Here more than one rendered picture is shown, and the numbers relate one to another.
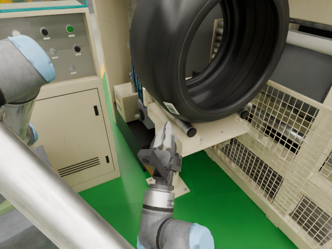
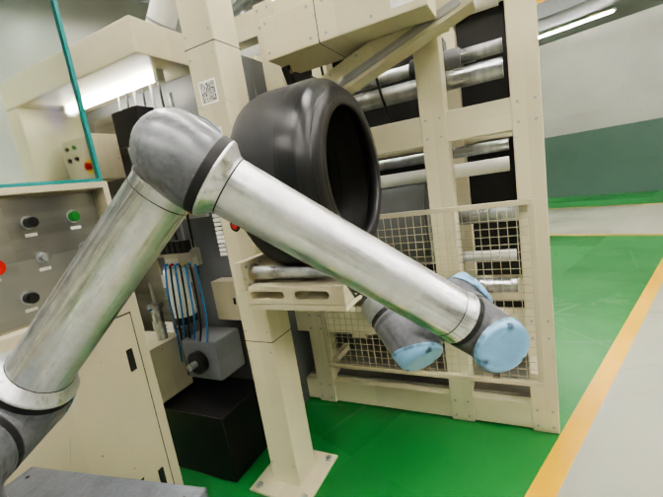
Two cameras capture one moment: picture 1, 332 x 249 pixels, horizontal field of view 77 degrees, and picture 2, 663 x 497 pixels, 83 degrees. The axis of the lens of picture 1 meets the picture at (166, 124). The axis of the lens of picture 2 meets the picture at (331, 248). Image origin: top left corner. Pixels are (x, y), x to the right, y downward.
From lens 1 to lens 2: 0.64 m
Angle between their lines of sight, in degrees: 41
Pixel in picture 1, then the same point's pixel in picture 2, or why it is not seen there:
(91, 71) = not seen: hidden behind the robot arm
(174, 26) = (308, 128)
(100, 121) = (140, 382)
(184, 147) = (345, 293)
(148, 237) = (414, 328)
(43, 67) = not seen: hidden behind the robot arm
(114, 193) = not seen: outside the picture
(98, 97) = (132, 329)
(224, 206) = (399, 442)
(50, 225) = (366, 243)
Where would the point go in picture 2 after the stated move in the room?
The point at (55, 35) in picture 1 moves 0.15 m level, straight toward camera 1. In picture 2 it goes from (47, 229) to (76, 225)
